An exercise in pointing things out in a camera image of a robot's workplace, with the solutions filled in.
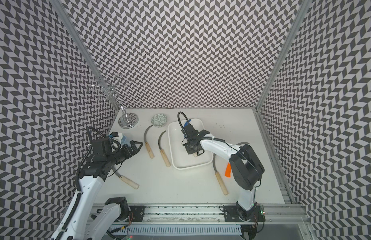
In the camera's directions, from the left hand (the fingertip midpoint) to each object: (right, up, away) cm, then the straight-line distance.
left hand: (137, 148), depth 77 cm
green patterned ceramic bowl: (+4, +15, +34) cm, 37 cm away
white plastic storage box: (+22, -10, +13) cm, 27 cm away
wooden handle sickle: (+10, -6, +17) cm, 20 cm away
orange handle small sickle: (+50, -14, +10) cm, 53 cm away
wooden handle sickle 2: (+47, -24, +3) cm, 53 cm away
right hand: (+29, -3, +12) cm, 32 cm away
